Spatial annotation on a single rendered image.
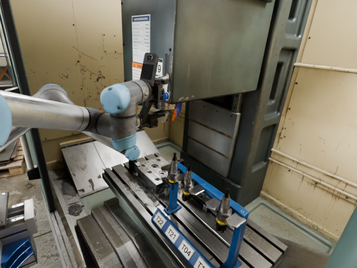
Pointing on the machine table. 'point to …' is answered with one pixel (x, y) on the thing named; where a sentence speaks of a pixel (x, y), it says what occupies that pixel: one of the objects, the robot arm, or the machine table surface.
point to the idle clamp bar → (202, 200)
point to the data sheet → (141, 36)
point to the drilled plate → (153, 172)
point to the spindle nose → (164, 106)
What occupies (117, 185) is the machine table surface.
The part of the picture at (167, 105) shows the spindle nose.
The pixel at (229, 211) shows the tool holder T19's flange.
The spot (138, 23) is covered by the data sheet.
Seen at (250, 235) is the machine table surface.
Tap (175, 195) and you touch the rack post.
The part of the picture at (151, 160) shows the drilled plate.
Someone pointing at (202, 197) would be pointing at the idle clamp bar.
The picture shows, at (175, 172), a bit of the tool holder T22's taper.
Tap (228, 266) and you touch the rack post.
